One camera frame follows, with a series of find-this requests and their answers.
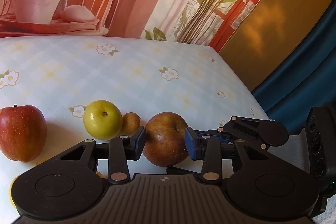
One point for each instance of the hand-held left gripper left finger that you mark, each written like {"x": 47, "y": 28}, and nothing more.
{"x": 139, "y": 144}

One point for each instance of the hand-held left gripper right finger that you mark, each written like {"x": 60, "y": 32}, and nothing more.
{"x": 190, "y": 145}

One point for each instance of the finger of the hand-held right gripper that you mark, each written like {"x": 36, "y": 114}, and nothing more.
{"x": 244, "y": 127}
{"x": 183, "y": 170}

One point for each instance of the small brown fruit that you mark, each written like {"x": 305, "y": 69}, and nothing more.
{"x": 131, "y": 123}

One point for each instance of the dark red apple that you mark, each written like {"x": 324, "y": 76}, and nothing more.
{"x": 165, "y": 142}

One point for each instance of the bright red apple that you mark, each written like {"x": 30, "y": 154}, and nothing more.
{"x": 21, "y": 133}

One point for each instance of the small green apple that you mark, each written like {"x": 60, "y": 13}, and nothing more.
{"x": 102, "y": 120}

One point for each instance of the blue curtain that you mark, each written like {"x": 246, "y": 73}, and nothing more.
{"x": 302, "y": 87}

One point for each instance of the floral checked tablecloth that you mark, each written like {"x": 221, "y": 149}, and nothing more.
{"x": 131, "y": 77}

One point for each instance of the brown wooden panel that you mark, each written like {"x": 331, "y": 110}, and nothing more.
{"x": 275, "y": 29}

